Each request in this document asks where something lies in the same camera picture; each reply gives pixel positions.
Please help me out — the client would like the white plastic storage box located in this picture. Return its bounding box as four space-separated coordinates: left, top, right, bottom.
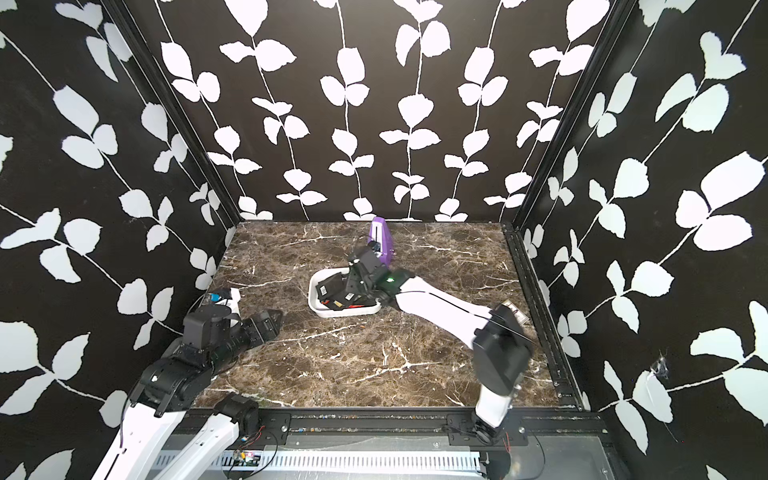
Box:
308 267 382 318

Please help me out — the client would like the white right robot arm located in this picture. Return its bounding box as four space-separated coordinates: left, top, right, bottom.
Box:
346 246 534 432

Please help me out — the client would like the black tea bag front centre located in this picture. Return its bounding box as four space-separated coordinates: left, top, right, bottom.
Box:
316 275 346 303

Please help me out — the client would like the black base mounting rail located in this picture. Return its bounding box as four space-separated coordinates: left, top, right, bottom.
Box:
258 406 608 449

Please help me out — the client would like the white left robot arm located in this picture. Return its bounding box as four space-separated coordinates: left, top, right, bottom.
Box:
94 288 284 479

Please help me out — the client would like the white red card pack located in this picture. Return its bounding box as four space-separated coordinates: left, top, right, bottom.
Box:
502 299 524 317

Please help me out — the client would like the purple metronome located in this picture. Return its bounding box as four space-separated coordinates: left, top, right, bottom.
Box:
368 216 394 266

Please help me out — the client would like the perforated white metal rail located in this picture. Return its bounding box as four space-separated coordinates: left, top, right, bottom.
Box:
207 450 486 476

